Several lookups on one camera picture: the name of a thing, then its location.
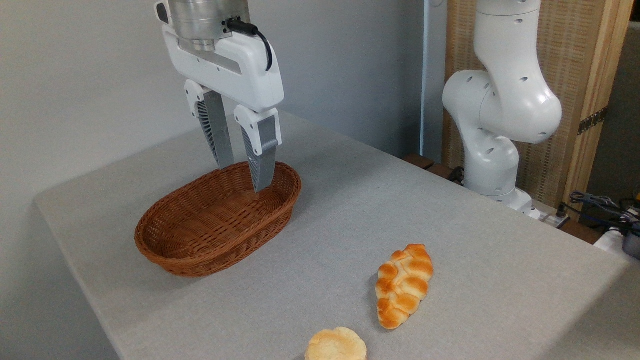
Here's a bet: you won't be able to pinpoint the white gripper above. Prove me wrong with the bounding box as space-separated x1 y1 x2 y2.
155 2 285 194

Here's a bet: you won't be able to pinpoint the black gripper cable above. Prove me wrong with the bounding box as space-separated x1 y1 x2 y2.
226 18 274 72

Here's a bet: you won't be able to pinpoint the brown wicker oval basket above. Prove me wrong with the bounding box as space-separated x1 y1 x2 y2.
134 161 303 278

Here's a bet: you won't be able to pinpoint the braided bread loaf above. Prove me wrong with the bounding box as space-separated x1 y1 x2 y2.
375 243 434 330

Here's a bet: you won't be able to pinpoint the white vertical pole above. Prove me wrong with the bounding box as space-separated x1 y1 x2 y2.
421 0 448 163

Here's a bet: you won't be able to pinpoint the wooden bamboo screen panel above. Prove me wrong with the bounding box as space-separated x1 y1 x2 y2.
442 0 635 211

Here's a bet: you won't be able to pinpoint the grey table cloth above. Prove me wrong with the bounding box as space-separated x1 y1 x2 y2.
34 104 640 360

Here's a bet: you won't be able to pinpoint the round pale bread bun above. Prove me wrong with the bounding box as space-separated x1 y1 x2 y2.
305 327 368 360

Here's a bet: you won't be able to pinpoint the dark bundled cables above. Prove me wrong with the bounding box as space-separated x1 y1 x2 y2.
569 190 640 237

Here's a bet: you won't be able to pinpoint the grey box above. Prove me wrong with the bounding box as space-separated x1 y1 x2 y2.
622 231 640 261

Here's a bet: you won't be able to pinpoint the brown wooden base boards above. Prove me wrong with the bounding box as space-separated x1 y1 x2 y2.
403 153 465 187

